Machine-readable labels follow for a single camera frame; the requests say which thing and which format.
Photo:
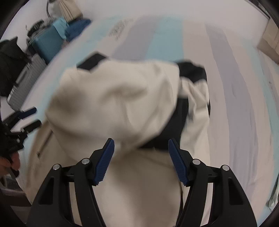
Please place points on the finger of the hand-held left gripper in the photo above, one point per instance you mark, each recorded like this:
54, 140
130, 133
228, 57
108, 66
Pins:
32, 125
27, 113

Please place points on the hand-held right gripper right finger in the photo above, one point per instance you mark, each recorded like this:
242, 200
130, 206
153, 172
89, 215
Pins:
177, 163

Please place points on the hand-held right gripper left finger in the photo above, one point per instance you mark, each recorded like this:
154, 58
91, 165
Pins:
104, 161

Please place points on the cream and black hooded jacket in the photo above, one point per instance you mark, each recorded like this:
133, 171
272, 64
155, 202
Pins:
113, 98

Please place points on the grey clothes pile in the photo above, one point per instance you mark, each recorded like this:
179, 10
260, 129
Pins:
37, 26

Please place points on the person's left hand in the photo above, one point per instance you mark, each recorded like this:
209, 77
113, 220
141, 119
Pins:
13, 162

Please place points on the silver suitcase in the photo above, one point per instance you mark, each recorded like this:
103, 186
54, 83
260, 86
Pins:
26, 83

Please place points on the black backpack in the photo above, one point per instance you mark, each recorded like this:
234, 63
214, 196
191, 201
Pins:
11, 61

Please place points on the teal suitcase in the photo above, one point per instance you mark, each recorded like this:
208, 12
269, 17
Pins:
46, 45

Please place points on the striped bed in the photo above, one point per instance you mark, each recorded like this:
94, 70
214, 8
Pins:
228, 87

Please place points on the light blue cloth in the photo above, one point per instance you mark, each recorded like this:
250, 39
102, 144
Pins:
61, 27

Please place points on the dark blue cloth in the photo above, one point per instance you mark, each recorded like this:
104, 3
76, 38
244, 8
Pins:
76, 28

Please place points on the beige curtain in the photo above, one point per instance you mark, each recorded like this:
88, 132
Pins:
69, 11

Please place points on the wooden headboard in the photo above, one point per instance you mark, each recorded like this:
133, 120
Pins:
269, 48

